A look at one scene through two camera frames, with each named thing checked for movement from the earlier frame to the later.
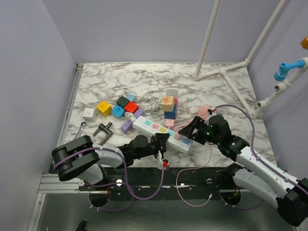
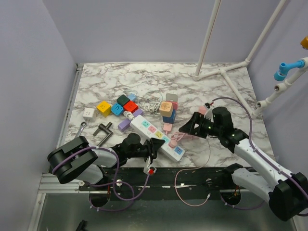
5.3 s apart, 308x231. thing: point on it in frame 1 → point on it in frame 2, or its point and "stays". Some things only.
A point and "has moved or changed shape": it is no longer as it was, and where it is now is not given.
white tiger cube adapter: (89, 114) stays
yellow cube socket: (104, 108) stays
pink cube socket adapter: (203, 112) stays
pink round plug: (177, 136) has moved or changed shape
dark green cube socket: (122, 101) stays
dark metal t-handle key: (106, 129) stays
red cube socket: (131, 107) stays
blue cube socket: (117, 111) has moved or changed shape
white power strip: (145, 125) has moved or changed shape
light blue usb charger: (131, 97) stays
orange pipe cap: (304, 43) stays
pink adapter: (169, 122) → (167, 128)
